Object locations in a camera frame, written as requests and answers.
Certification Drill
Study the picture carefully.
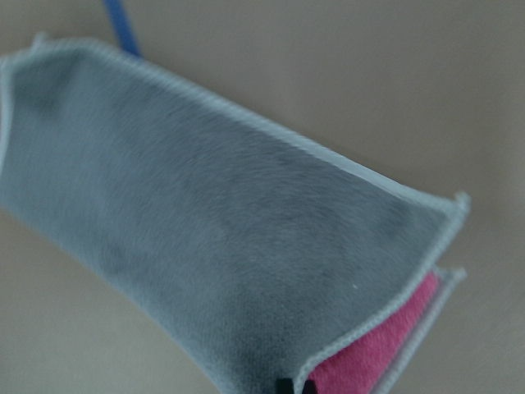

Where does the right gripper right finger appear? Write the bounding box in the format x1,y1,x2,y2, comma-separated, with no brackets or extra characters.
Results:
304,380,317,394

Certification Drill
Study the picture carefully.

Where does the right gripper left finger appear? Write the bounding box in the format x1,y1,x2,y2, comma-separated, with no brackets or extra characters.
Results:
275,378,292,394

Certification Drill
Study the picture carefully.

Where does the pink and grey towel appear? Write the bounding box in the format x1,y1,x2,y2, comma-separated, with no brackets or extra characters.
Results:
1,39,470,393

